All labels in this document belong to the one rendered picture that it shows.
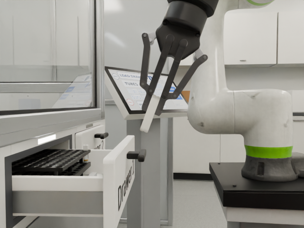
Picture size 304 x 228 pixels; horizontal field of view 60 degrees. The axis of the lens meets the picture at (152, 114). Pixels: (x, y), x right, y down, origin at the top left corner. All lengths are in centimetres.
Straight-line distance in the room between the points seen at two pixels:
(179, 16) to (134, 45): 178
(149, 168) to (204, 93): 80
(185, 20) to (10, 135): 33
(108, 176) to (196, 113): 43
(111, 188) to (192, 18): 31
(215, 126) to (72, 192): 47
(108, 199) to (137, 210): 113
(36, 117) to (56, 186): 14
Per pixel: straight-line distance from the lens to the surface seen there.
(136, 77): 145
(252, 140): 78
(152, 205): 157
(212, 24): 88
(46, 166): 50
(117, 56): 226
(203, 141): 347
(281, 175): 78
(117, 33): 230
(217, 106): 76
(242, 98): 77
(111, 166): 39
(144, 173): 147
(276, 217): 74
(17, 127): 48
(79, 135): 73
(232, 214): 71
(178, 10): 48
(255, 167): 79
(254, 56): 395
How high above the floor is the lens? 101
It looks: 2 degrees down
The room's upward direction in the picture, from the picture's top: straight up
